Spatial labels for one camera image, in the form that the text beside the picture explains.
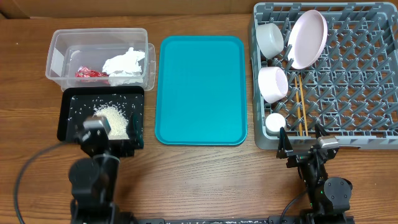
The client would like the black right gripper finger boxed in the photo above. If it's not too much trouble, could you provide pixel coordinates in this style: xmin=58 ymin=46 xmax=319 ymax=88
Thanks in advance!
xmin=315 ymin=123 xmax=328 ymax=139
xmin=276 ymin=128 xmax=294 ymax=159

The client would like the cooked rice pile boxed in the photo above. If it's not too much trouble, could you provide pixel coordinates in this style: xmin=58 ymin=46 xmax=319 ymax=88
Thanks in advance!
xmin=68 ymin=95 xmax=137 ymax=141

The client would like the pale green cup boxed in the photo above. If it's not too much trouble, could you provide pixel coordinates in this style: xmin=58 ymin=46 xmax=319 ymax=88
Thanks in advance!
xmin=265 ymin=113 xmax=286 ymax=136

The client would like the pink bowl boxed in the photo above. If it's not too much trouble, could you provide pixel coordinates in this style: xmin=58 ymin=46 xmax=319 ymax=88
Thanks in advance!
xmin=257 ymin=67 xmax=289 ymax=103

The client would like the white tissue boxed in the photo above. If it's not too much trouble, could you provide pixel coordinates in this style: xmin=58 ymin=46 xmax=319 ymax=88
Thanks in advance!
xmin=102 ymin=47 xmax=145 ymax=86

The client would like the red foil snack wrapper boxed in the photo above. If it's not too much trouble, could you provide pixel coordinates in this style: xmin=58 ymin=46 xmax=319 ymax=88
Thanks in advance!
xmin=75 ymin=66 xmax=109 ymax=78

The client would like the pink round plate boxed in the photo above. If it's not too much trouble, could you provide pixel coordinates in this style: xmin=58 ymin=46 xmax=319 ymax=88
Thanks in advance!
xmin=287 ymin=10 xmax=328 ymax=70

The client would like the grey-green bowl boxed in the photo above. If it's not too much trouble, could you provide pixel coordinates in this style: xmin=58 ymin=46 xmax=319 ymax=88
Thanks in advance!
xmin=256 ymin=23 xmax=284 ymax=59

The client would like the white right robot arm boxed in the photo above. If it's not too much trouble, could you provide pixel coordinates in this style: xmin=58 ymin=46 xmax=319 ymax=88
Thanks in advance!
xmin=276 ymin=124 xmax=355 ymax=224

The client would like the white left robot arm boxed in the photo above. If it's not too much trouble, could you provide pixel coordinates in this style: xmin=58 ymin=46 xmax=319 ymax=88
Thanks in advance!
xmin=68 ymin=113 xmax=144 ymax=223

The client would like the black tray bin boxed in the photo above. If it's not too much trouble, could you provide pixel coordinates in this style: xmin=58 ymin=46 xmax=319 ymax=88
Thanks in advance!
xmin=57 ymin=86 xmax=144 ymax=141

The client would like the teal plastic tray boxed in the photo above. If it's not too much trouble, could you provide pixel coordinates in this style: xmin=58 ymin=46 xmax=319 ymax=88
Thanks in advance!
xmin=154 ymin=35 xmax=248 ymax=146

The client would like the grey dish rack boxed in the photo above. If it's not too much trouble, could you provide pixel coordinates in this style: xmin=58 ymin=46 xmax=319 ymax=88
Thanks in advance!
xmin=249 ymin=2 xmax=397 ymax=149

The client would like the clear plastic bin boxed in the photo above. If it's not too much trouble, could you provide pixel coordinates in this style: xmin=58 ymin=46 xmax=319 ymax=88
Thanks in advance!
xmin=45 ymin=28 xmax=156 ymax=91

